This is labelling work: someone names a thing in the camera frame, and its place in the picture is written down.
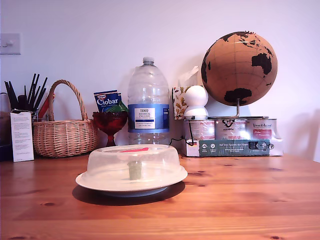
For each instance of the tin can black scribble label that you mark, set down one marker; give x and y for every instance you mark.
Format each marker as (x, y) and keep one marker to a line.
(230, 130)

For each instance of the black utensil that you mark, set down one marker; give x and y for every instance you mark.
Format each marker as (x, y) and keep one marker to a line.
(31, 90)
(12, 96)
(22, 102)
(40, 93)

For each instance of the large clear water bottle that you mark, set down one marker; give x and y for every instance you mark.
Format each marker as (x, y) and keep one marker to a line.
(148, 87)

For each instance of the red utensil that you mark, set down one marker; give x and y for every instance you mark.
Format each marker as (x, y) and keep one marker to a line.
(46, 105)

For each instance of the cork globe on stand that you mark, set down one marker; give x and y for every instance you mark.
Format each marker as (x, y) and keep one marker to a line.
(237, 70)

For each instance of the green coffee capsule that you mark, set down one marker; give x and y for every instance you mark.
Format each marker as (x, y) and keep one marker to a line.
(135, 172)

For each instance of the blue Ciobar packet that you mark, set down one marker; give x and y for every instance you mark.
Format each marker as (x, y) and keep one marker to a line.
(106, 101)
(119, 98)

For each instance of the leaf print tissue box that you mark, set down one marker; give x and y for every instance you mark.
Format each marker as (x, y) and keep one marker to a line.
(178, 102)

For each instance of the white light switch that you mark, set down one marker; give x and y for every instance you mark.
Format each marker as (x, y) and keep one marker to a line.
(11, 45)

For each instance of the white printed carton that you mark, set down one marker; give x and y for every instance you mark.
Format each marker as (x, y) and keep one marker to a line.
(21, 137)

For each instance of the red glass goblet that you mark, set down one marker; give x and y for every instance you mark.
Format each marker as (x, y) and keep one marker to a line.
(110, 122)

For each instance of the green foil packet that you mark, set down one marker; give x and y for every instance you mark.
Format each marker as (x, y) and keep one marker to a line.
(120, 107)

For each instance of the tin can script label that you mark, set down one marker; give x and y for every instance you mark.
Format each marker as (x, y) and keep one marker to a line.
(261, 128)

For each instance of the white tissue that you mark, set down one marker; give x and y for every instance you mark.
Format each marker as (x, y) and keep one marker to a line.
(190, 75)

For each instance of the tin can red label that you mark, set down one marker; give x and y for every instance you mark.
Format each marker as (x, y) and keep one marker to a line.
(200, 130)

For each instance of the white round security camera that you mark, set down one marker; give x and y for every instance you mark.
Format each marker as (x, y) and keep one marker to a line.
(196, 97)

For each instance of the dark box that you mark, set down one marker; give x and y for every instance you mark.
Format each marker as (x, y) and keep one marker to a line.
(5, 150)

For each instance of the white plate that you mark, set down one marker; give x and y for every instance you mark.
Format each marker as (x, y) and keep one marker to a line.
(100, 188)

